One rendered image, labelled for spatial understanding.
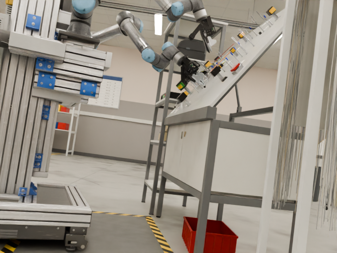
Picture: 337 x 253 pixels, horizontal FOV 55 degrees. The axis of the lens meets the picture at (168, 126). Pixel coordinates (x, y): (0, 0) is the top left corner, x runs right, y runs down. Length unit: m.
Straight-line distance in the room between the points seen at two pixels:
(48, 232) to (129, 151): 7.76
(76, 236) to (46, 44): 1.01
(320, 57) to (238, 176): 0.90
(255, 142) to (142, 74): 8.03
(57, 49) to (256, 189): 1.29
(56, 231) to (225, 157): 0.96
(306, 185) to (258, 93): 9.01
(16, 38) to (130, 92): 7.94
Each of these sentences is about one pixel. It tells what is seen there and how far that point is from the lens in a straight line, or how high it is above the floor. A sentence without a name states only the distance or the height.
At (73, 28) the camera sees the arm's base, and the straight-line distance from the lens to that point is 1.97.
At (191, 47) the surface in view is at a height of 1.57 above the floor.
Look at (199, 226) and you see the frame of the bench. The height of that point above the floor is 0.23.
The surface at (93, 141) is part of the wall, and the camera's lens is 9.64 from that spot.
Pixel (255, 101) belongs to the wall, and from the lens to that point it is 9.98.
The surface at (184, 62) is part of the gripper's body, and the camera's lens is 2.09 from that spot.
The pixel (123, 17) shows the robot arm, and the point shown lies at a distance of 2.23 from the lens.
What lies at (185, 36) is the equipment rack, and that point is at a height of 1.83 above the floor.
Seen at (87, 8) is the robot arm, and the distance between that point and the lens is 1.87.
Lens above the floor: 0.63
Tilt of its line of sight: 3 degrees up
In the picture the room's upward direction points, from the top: 8 degrees clockwise
